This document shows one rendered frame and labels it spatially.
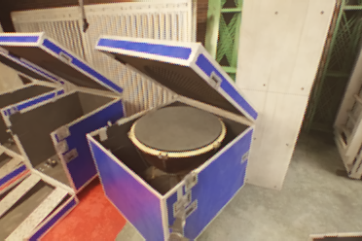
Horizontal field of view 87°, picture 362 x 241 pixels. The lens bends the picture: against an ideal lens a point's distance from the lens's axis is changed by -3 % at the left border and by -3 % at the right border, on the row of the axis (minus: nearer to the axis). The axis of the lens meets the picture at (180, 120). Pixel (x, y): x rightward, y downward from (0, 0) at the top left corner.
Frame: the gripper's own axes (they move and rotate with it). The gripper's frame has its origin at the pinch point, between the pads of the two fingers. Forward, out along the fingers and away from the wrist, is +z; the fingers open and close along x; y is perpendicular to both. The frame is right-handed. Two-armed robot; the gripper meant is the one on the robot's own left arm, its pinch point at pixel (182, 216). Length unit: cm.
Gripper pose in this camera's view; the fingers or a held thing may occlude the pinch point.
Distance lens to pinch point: 135.0
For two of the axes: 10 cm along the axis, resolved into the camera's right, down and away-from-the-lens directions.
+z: 2.7, -4.7, 8.4
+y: -9.6, -1.1, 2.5
